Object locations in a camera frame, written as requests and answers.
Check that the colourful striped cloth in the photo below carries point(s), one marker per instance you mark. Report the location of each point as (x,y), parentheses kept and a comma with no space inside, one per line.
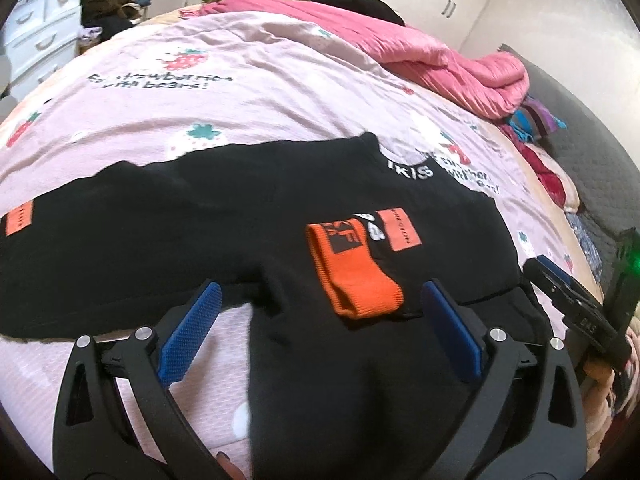
(535,117)

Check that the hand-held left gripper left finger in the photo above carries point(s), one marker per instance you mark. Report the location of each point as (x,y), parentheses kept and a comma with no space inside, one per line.
(187,332)

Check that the tan bed sheet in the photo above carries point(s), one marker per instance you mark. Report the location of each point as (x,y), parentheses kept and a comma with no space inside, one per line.
(165,14)

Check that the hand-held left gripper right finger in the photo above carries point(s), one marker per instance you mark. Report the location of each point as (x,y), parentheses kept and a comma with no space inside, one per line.
(452,332)

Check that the pile of dark clothes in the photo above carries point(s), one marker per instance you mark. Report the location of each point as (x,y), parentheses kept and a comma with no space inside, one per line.
(115,5)

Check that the black sweater with orange patches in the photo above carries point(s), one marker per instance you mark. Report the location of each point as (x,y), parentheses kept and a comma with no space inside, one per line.
(200,220)

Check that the grey padded headboard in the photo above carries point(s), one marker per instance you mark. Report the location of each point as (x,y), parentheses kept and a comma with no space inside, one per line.
(590,160)

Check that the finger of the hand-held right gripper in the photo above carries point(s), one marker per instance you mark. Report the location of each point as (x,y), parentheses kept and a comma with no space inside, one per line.
(547,290)
(557,270)

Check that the pink strawberry print bed sheet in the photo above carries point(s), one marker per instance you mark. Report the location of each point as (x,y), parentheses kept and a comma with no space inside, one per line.
(250,85)

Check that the pink quilt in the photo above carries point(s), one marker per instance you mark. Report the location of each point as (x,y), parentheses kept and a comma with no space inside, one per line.
(400,45)

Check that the white drawer cabinet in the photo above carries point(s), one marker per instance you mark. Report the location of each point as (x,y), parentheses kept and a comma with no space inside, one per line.
(40,35)

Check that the blue floral cloth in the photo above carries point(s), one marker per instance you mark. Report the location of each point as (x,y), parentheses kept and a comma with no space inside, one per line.
(585,240)

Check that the person's left hand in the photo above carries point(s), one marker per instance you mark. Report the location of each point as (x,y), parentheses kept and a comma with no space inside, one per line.
(227,467)

